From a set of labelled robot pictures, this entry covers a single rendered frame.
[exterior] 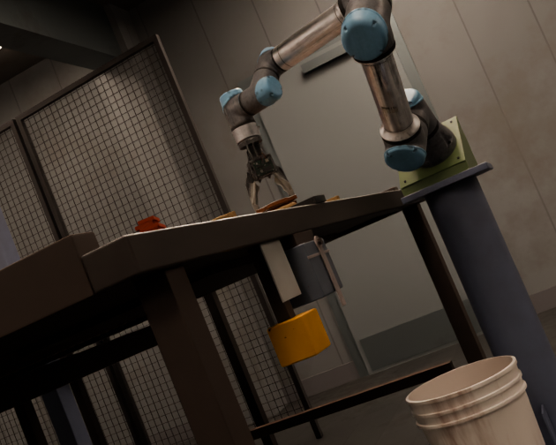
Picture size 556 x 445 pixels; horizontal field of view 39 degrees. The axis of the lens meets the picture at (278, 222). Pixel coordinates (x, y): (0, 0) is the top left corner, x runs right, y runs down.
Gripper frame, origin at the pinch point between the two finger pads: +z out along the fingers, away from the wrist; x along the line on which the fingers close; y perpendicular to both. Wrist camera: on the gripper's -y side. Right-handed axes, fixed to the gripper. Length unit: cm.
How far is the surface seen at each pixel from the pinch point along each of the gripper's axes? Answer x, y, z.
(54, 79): -72, -360, -185
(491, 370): 35, 16, 65
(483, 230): 55, -1, 30
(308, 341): -14, 78, 34
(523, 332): 54, -1, 62
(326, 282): -4, 61, 25
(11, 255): -108, -163, -41
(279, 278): -14, 74, 21
